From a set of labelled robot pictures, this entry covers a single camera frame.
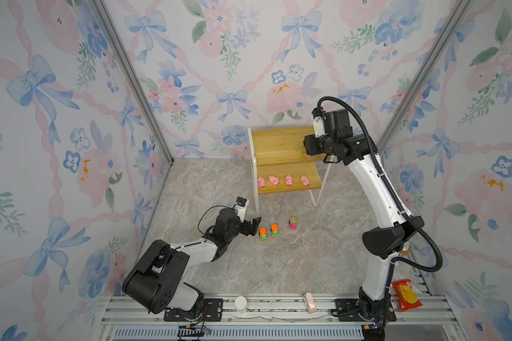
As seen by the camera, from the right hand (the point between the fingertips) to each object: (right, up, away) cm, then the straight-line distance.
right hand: (311, 138), depth 78 cm
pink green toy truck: (-4, -35, +14) cm, 38 cm away
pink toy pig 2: (-13, -15, +10) cm, 22 cm away
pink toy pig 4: (0, -16, +10) cm, 19 cm away
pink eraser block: (-1, -58, -5) cm, 58 cm away
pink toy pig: (-18, -16, +9) cm, 26 cm away
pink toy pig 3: (-7, -16, +10) cm, 20 cm away
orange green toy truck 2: (-13, -38, +13) cm, 42 cm away
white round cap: (-25, -56, -9) cm, 62 cm away
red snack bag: (+33, -56, -3) cm, 65 cm away
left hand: (-22, -29, +11) cm, 38 cm away
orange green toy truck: (-17, -38, +12) cm, 43 cm away
